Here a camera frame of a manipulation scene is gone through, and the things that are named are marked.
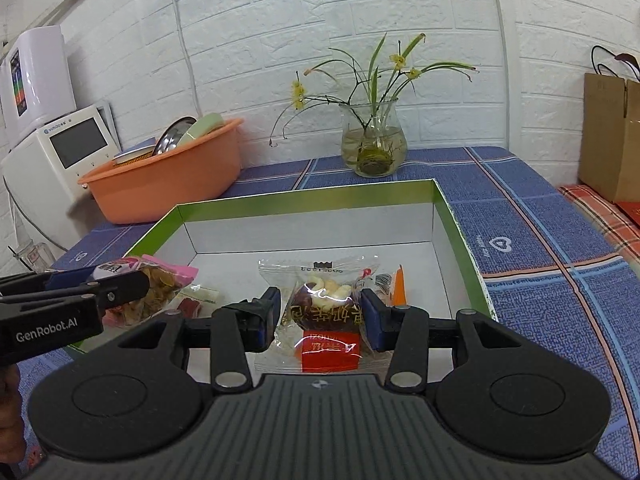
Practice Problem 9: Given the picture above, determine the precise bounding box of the small orange snack packet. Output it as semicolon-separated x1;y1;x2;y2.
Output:
375;264;409;307

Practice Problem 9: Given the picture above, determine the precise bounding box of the orange plastic basin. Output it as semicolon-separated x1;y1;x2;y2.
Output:
77;117;246;225

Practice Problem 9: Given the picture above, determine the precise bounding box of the small glass jar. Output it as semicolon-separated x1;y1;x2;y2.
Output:
10;240;54;274

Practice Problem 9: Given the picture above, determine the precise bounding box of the yellow flower plant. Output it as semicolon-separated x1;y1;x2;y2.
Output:
270;32;479;161

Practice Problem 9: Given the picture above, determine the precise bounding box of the white appliance with screen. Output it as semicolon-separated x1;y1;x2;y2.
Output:
2;102;122;226

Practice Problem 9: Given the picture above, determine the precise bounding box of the metal lid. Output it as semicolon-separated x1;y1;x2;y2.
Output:
152;116;198;156

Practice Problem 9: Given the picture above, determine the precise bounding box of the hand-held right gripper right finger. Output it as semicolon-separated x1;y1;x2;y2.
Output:
360;289;526;395

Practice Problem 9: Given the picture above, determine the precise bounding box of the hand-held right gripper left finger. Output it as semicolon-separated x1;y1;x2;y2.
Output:
117;287;282;395

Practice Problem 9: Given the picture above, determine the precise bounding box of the pink snack packet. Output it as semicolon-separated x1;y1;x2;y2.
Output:
95;255;200;327

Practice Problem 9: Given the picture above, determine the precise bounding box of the white water purifier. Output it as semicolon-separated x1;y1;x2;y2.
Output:
0;25;77;147

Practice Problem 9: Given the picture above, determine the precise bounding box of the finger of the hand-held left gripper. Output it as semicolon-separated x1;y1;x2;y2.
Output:
45;272;151;311
0;266;99;297

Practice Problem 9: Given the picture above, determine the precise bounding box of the small clear red snack packet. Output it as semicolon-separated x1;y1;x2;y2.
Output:
167;284;221;319

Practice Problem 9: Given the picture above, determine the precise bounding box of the red flat box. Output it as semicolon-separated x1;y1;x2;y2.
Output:
615;200;640;227

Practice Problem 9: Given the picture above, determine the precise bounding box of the blue plaid tablecloth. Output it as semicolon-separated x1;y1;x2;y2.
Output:
0;146;640;480

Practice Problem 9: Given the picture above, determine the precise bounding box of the grey appliance cable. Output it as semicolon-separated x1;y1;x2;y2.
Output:
0;175;68;254

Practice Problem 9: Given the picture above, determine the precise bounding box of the orange plaid cloth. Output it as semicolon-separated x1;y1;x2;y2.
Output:
557;184;640;261

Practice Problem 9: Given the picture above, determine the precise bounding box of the glass vase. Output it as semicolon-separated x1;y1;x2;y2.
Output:
339;99;407;178

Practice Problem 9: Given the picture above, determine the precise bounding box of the brown cardboard box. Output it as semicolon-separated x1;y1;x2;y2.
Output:
577;45;640;204

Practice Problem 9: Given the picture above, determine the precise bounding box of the white wall cable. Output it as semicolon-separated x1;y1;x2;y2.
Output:
487;0;517;151
167;0;202;117

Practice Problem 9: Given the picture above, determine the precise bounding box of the green cardboard box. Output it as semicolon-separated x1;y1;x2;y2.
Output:
65;178;501;361

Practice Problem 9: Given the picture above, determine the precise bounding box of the clear date and nut packet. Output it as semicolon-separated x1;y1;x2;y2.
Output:
254;254;386;376

